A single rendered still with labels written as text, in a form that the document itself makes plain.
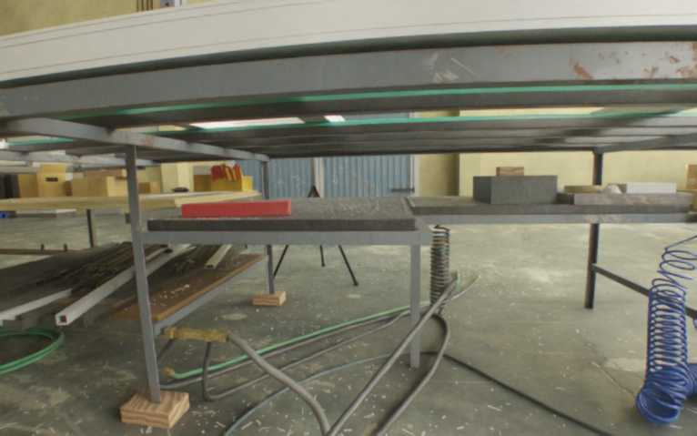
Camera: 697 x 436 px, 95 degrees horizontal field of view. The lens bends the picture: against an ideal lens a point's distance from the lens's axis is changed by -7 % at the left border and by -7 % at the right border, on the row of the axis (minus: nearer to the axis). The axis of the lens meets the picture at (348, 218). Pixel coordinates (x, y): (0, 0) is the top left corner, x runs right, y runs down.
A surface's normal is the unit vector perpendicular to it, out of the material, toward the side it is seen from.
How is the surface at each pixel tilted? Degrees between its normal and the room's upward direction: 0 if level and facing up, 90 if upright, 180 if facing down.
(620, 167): 90
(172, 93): 90
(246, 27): 90
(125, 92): 90
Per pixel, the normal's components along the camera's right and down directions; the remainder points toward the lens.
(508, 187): -0.13, 0.11
